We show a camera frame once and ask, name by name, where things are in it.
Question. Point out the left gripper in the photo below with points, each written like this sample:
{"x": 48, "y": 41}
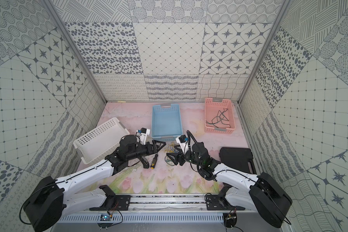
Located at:
{"x": 150, "y": 148}

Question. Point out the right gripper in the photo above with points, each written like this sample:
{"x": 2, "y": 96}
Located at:
{"x": 176, "y": 154}

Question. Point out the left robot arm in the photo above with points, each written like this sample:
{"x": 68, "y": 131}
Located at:
{"x": 68, "y": 186}

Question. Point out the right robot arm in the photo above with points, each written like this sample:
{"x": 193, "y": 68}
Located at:
{"x": 260, "y": 193}

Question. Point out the black yellow screwdriver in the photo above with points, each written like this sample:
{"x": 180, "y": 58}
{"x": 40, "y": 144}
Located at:
{"x": 154, "y": 161}

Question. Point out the blue perforated basket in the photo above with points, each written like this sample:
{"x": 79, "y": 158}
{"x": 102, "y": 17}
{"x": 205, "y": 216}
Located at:
{"x": 166, "y": 122}

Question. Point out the black utility knife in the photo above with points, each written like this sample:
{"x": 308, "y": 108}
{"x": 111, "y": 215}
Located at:
{"x": 144, "y": 162}

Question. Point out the pink perforated basket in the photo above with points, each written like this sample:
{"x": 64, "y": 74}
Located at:
{"x": 219, "y": 116}

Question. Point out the white perforated basket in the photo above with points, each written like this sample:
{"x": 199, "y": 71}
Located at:
{"x": 93, "y": 146}

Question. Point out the right circuit board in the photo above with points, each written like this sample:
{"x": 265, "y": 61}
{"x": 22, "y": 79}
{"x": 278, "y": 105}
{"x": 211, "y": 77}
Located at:
{"x": 230, "y": 220}

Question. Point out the circuit board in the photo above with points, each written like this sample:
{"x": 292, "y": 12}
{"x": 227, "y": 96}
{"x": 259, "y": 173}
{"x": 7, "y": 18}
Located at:
{"x": 230, "y": 220}
{"x": 105, "y": 217}

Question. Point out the left circuit board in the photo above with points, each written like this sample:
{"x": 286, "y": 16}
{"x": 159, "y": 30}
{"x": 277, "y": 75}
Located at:
{"x": 105, "y": 217}

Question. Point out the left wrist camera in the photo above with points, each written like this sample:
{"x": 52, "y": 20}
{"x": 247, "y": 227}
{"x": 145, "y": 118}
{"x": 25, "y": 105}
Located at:
{"x": 143, "y": 133}

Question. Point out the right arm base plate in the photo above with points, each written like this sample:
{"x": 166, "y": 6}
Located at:
{"x": 214, "y": 202}

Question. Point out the aluminium rail frame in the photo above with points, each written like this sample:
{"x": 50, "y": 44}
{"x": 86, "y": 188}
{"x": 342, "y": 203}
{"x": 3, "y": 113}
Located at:
{"x": 168, "y": 200}

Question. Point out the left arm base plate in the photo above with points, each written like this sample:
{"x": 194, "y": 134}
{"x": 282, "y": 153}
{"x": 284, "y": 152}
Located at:
{"x": 117, "y": 202}

